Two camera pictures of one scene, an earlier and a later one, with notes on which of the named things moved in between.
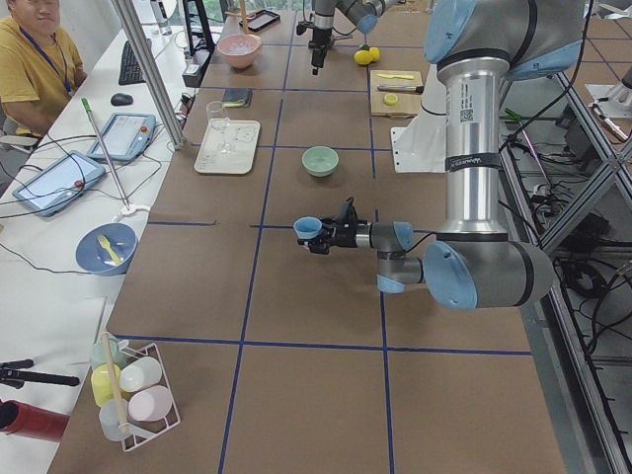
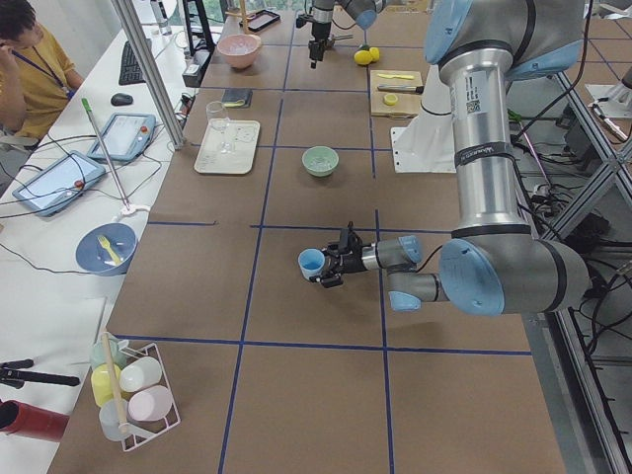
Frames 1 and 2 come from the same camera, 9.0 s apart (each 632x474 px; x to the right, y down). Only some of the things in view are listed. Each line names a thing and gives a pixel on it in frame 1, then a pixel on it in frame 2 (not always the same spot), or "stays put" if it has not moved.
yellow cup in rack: (102, 382) stays put
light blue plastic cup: (307, 227) -> (311, 262)
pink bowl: (240, 50) stays put
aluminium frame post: (126, 12) stays put
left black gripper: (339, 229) -> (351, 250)
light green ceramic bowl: (320, 161) stays put
